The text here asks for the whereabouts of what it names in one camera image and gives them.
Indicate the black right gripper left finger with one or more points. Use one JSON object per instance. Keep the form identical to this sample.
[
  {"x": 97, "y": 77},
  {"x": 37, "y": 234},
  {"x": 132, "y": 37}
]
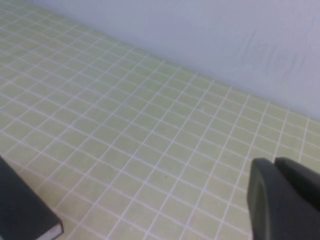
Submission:
[{"x": 270, "y": 205}]

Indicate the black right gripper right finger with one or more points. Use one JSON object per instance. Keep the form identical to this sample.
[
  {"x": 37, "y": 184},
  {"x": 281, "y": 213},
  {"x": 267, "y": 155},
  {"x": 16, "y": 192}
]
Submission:
[{"x": 300, "y": 176}]

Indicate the black rectangular glasses case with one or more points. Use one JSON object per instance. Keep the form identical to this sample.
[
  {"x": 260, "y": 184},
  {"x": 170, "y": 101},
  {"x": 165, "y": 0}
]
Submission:
[{"x": 20, "y": 207}]

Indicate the green checked tablecloth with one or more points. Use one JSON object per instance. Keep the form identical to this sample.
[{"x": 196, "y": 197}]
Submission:
[{"x": 125, "y": 125}]

